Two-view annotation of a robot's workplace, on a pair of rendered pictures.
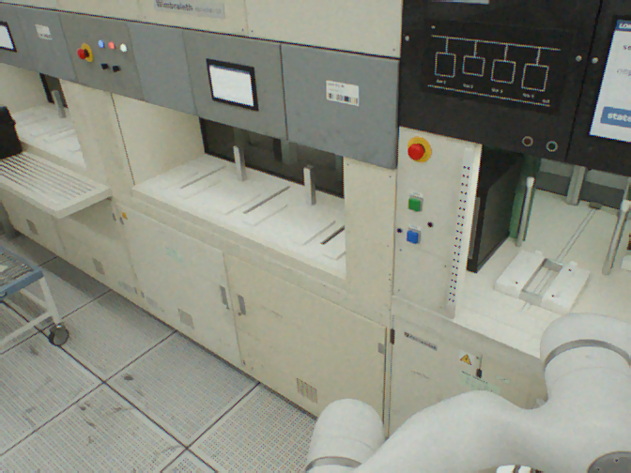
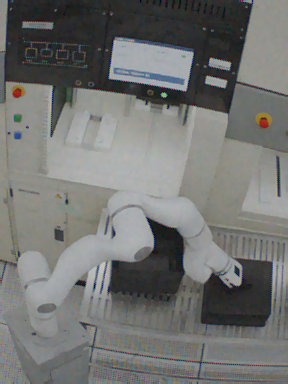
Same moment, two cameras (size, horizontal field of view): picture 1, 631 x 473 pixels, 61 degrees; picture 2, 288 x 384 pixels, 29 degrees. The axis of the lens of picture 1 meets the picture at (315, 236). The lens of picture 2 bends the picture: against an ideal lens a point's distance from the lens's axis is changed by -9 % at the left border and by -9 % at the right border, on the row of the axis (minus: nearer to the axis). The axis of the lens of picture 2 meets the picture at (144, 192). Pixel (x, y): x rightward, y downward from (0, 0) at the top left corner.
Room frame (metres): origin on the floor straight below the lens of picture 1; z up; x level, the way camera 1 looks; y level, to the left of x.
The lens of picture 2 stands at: (-0.41, 0.36, 2.80)
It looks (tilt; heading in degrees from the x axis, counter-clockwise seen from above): 49 degrees down; 320
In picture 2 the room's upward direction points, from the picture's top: 10 degrees clockwise
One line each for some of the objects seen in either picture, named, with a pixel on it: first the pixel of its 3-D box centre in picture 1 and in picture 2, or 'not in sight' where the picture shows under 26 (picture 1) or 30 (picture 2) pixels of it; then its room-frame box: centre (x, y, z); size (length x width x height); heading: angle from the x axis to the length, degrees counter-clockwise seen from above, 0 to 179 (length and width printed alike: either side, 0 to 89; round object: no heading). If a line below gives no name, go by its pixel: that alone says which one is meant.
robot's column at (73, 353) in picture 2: not in sight; (51, 358); (0.51, -0.02, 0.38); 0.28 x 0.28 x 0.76; 5
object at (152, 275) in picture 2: not in sight; (145, 254); (0.59, -0.55, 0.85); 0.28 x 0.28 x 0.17; 58
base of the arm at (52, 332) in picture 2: not in sight; (43, 317); (0.51, -0.02, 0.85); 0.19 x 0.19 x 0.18
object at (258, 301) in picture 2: not in sight; (240, 290); (0.25, -0.80, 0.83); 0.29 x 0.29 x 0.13; 52
